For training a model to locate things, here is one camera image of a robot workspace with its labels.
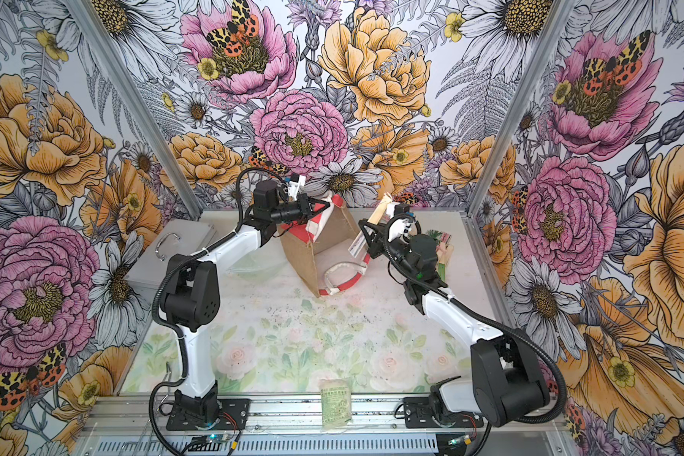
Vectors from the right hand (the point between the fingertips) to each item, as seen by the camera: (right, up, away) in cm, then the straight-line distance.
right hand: (358, 227), depth 77 cm
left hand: (-9, +6, +11) cm, 15 cm away
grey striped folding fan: (0, -4, +1) cm, 4 cm away
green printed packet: (-6, -45, -4) cm, 45 cm away
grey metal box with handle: (-56, -3, +16) cm, 59 cm away
